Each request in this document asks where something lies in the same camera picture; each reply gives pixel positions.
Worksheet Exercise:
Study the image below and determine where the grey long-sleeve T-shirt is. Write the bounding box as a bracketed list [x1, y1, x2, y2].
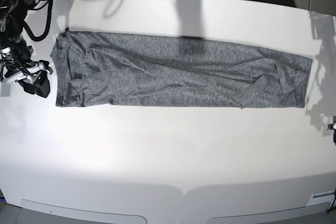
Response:
[50, 31, 312, 109]

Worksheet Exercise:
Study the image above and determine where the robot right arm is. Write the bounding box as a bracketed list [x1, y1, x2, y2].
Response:
[1, 0, 53, 98]

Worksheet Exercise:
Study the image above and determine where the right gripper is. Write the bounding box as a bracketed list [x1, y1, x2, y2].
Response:
[1, 48, 53, 98]

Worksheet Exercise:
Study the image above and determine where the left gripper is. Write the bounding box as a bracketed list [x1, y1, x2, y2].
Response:
[327, 116, 336, 144]

